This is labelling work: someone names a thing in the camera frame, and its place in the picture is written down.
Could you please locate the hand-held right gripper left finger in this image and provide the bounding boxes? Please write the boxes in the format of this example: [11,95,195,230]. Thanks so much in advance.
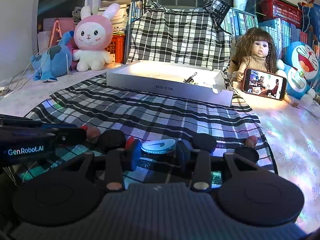
[64,139,142,192]

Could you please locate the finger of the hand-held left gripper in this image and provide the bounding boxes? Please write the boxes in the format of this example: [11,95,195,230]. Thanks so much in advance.
[47,127,87,146]
[0,114,78,130]

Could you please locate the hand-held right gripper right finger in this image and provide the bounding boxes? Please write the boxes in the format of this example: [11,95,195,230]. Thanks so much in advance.
[176,141,253,192]

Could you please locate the red hair clip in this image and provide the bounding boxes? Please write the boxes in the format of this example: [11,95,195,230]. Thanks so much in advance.
[124,137,135,153]

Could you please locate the black round lid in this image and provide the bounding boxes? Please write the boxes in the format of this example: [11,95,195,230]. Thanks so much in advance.
[192,133,217,153]
[97,130,126,152]
[234,146,260,164]

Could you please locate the white cardboard box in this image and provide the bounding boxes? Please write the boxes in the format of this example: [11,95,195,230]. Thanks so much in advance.
[106,60,235,107]

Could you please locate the large black binder clip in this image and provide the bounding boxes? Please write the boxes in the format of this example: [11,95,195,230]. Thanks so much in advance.
[184,72,198,83]

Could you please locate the black white checked cloth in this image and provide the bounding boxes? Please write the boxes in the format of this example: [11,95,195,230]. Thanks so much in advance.
[15,76,278,188]

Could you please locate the blue plush toy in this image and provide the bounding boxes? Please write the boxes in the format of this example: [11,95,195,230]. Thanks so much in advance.
[30,31,75,82]

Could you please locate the small black binder clip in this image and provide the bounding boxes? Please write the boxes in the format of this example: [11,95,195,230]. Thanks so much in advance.
[223,70,233,92]

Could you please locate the pink handbag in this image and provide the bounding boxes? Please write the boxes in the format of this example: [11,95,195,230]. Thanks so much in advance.
[42,18,75,49]

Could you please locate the red plastic crate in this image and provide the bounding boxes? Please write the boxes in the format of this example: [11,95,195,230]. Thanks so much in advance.
[104,34,127,64]

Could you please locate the pink rabbit plush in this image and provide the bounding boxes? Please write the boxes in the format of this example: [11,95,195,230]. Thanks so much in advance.
[72,3,121,72]

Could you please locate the red-cased smartphone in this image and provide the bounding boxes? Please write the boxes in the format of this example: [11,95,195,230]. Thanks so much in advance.
[243,67,287,101]

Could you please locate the black white checked dress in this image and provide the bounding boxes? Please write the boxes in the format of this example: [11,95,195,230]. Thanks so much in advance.
[126,0,233,72]

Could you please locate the stack of white books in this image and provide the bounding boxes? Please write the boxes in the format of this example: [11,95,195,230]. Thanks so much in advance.
[97,0,130,34]

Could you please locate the long-haired doll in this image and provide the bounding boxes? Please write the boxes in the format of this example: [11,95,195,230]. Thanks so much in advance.
[230,27,279,90]

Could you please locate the blue robot cat plush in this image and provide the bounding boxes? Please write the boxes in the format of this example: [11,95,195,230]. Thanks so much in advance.
[276,41,320,103]

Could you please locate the red plastic basket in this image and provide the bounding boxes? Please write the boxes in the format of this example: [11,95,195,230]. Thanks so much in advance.
[259,0,302,28]

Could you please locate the blue box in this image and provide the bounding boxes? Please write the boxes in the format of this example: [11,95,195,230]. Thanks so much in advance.
[297,1,320,40]

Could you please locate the white cable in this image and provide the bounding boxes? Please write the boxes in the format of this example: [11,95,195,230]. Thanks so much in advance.
[0,47,52,98]

